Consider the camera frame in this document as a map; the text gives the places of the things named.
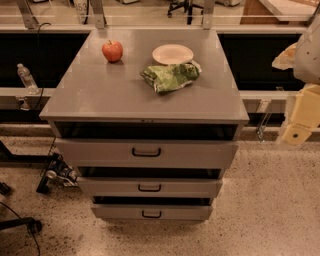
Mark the clear plastic water bottle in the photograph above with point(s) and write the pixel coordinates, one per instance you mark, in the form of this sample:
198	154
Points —
27	79

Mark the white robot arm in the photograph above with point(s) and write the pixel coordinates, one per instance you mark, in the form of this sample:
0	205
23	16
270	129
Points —
304	58

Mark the brown wooden furniture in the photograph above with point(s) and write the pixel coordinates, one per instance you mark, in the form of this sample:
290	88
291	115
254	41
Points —
279	12

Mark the grey metal drawer cabinet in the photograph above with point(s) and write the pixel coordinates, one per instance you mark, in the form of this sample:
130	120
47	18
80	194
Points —
97	99

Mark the grey drawer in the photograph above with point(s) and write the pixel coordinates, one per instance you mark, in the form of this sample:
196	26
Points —
152	212
147	153
149	187

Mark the red apple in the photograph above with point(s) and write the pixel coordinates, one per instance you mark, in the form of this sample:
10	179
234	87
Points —
112	51

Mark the grey top drawer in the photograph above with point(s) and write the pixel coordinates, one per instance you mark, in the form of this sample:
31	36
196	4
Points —
147	153

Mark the metal bracket clamp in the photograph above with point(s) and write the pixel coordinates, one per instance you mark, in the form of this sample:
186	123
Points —
263	110

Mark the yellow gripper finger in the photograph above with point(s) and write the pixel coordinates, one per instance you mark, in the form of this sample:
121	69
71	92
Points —
286	58
305	117

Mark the black chair leg caster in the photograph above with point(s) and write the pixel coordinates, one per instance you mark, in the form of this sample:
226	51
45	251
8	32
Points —
33	226

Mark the white paper plate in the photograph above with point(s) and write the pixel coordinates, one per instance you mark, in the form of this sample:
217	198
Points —
172	54

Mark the grey bottom drawer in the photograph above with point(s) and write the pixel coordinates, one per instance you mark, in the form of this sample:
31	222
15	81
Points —
152	212

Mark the black office chair base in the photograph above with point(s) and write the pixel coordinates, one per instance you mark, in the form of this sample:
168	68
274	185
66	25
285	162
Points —
186	5

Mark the black device on floor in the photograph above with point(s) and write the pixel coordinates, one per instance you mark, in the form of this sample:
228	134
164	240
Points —
58	172

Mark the green chip bag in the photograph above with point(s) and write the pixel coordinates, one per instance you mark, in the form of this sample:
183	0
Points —
164	79

